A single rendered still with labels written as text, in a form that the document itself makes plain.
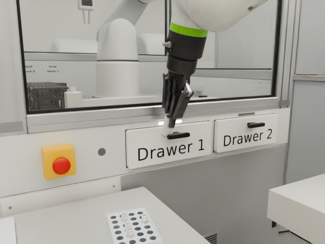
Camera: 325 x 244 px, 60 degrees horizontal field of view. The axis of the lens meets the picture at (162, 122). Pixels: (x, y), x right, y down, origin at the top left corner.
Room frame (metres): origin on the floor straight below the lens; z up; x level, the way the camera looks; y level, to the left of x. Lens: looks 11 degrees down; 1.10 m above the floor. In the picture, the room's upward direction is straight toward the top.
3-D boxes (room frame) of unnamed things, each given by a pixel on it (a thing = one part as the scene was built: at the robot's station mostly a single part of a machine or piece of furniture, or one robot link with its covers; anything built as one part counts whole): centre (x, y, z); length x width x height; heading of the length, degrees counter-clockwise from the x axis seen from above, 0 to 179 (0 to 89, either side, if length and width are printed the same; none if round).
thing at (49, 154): (0.66, 0.25, 0.88); 0.07 x 0.05 x 0.07; 119
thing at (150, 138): (0.83, -0.03, 0.87); 0.29 x 0.02 x 0.11; 119
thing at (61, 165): (0.63, 0.24, 0.88); 0.04 x 0.03 x 0.04; 119
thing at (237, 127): (0.98, -0.30, 0.87); 0.29 x 0.02 x 0.11; 119
